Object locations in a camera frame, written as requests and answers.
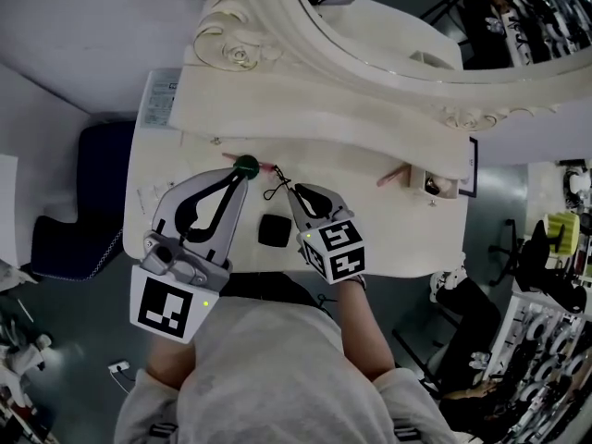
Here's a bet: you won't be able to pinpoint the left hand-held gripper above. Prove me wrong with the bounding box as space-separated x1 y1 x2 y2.
129 166 251 346

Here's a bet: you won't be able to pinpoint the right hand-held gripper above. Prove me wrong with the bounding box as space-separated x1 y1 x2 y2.
286 182 368 287

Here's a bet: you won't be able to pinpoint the black square compact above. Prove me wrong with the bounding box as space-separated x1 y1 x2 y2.
257 213 293 249

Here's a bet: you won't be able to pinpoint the black wire eyelash curler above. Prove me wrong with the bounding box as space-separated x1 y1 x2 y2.
262 165 294 202

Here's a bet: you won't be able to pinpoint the white vanity dressing table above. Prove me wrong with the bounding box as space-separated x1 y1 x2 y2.
122 43 482 280

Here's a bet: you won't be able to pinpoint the green round ball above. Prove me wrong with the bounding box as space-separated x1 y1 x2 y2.
231 154 261 180

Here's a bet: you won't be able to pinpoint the pink pencil stick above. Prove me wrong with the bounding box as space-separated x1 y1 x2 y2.
376 165 413 188

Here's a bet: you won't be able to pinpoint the small white drawer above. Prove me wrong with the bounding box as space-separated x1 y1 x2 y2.
180 129 253 150
408 164 462 202

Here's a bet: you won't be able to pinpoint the person's right forearm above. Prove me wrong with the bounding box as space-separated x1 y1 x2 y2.
334 275 398 384

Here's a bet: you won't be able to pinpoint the person's left forearm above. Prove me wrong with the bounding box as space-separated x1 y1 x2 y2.
145 334 199 391

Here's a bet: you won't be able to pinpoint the white printed paper sheet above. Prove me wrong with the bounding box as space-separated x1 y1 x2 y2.
134 181 179 217

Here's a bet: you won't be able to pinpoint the person's black shorts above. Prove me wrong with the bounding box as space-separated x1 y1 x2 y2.
220 271 335 310

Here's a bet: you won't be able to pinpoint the dark blue padded stool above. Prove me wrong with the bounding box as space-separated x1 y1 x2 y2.
31 119 138 282

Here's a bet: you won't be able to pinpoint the printed label sheet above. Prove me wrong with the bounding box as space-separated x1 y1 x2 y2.
140 68 182 130

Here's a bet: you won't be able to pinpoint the black framed picture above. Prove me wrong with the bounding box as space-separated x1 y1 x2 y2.
457 136 479 199

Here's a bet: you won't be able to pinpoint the person's grey shirt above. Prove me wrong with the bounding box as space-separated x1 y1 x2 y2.
114 295 460 444

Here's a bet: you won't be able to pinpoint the black office chair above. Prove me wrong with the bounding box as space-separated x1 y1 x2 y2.
488 218 589 315

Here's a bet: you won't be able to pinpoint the yellow green bag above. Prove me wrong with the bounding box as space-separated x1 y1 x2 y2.
544 212 582 256

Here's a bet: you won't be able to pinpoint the white shelf of round devices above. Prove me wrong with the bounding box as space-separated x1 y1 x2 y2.
480 289 592 444

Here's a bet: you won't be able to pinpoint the oval mirror white ornate frame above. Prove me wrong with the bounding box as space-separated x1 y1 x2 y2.
191 0 592 134

